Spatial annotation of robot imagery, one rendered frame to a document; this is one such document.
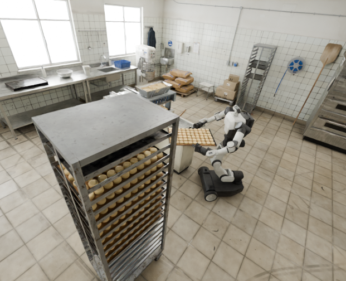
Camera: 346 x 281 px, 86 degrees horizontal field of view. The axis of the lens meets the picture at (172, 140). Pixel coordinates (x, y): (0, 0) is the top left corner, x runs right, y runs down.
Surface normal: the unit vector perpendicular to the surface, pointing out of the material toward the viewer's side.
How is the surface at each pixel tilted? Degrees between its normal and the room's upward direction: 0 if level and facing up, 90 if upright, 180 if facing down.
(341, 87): 90
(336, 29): 90
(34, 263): 0
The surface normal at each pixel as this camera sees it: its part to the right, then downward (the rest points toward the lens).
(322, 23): -0.59, 0.43
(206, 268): 0.08, -0.81
